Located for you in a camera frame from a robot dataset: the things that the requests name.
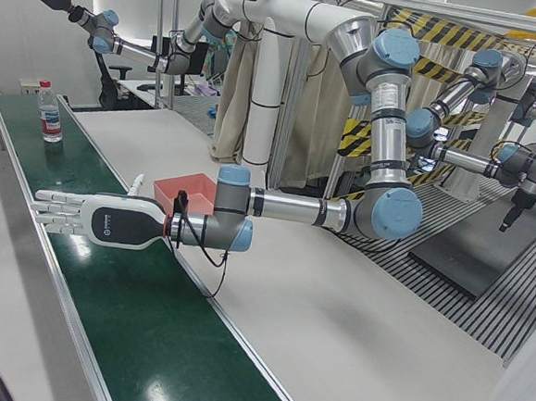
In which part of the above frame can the black background robot tool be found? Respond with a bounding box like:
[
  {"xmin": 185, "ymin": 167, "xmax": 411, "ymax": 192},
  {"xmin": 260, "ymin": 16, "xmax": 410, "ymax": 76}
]
[{"xmin": 500, "ymin": 188, "xmax": 536, "ymax": 235}]

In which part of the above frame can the pink plastic basket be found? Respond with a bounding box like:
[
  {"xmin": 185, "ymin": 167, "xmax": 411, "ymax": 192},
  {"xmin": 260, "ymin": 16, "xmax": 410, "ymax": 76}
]
[{"xmin": 150, "ymin": 169, "xmax": 221, "ymax": 219}]

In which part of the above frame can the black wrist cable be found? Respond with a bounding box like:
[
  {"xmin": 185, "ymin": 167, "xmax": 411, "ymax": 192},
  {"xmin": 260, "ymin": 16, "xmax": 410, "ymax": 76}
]
[{"xmin": 167, "ymin": 210, "xmax": 235, "ymax": 300}]

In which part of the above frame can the black floor platform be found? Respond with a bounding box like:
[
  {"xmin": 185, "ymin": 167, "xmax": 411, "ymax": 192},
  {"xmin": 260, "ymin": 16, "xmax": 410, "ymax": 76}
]
[{"xmin": 403, "ymin": 206, "xmax": 529, "ymax": 304}]

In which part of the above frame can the clear red-capped water bottle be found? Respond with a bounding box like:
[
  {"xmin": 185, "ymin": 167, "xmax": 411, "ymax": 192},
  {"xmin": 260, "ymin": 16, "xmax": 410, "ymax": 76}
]
[{"xmin": 34, "ymin": 79, "xmax": 69, "ymax": 145}]

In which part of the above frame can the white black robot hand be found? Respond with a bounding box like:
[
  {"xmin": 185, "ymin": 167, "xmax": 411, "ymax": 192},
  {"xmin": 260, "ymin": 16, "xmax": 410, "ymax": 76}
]
[{"xmin": 29, "ymin": 165, "xmax": 176, "ymax": 255}]

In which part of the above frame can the green conveyor belt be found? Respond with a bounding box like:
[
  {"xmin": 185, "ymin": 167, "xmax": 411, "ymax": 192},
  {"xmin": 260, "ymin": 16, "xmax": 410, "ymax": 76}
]
[{"xmin": 0, "ymin": 88, "xmax": 337, "ymax": 401}]

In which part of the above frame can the beige curtain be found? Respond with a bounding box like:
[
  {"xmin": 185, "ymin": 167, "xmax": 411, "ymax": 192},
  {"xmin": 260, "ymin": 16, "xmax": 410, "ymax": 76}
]
[{"xmin": 206, "ymin": 23, "xmax": 353, "ymax": 203}]

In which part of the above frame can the black monitor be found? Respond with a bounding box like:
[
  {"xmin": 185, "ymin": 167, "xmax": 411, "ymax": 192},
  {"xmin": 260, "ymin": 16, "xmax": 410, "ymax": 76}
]
[{"xmin": 145, "ymin": 32, "xmax": 208, "ymax": 98}]

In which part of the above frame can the yellow black safety barrier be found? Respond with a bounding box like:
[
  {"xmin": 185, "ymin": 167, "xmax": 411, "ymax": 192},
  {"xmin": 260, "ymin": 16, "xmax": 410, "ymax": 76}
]
[{"xmin": 331, "ymin": 3, "xmax": 536, "ymax": 219}]

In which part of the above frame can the black office chair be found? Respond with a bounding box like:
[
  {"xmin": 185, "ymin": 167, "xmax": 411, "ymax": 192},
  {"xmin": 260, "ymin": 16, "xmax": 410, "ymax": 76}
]
[{"xmin": 91, "ymin": 48, "xmax": 136, "ymax": 111}]

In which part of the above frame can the colourful patterned box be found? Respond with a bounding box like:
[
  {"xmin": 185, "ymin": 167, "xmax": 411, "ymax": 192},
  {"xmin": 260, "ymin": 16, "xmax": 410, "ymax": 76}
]
[{"xmin": 201, "ymin": 24, "xmax": 240, "ymax": 88}]

